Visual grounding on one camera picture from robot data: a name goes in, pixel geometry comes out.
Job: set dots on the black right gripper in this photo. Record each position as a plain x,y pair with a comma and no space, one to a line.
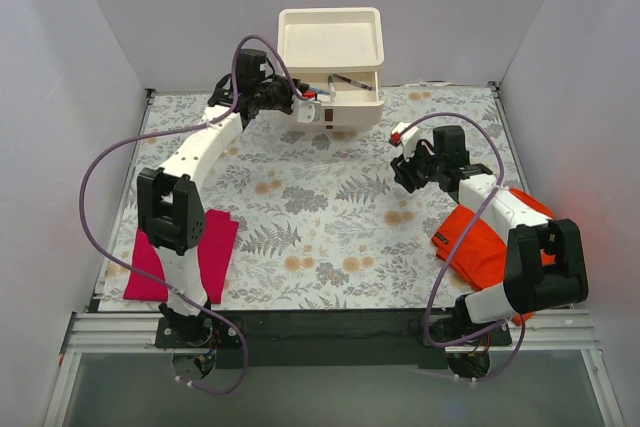
405,173

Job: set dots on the white top drawer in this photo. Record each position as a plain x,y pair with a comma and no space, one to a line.
354,109

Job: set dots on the dark blue pen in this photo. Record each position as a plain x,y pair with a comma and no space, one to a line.
353,82

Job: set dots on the white green pen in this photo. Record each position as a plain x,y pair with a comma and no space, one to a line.
331,87

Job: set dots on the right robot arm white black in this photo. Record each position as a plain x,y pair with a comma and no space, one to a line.
544,266

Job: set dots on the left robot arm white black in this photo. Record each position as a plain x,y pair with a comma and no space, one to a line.
170,209

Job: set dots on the white stacked drawer unit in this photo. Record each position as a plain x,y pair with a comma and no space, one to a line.
331,40

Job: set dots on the floral patterned table mat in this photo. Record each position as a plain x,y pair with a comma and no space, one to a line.
322,223

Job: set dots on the orange crumpled cloth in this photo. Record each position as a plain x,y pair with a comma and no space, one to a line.
480,261

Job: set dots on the magenta folded cloth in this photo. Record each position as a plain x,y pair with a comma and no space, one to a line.
214,253

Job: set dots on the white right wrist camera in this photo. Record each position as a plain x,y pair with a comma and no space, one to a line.
406,137

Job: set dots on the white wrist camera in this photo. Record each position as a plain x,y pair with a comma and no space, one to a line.
308,108
406,137

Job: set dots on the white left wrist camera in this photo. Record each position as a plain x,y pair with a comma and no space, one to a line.
308,108

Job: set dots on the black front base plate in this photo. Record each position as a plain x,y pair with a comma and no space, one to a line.
291,338

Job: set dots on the aluminium front frame rail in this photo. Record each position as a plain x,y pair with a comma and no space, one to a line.
129,332

